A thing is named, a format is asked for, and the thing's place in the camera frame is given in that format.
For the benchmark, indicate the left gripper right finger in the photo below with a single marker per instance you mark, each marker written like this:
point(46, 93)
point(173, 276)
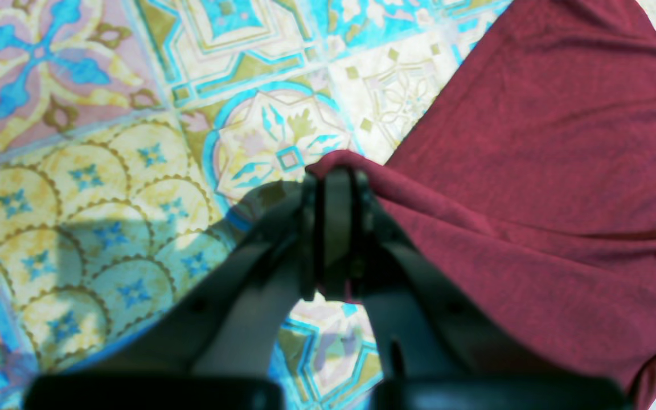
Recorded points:
point(438, 349)

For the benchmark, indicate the dark red t-shirt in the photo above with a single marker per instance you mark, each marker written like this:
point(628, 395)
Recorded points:
point(531, 183)

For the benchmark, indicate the patterned tile tablecloth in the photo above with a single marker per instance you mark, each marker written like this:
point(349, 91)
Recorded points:
point(140, 141)

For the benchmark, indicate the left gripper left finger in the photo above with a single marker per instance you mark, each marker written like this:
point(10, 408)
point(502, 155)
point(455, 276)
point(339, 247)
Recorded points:
point(213, 349)

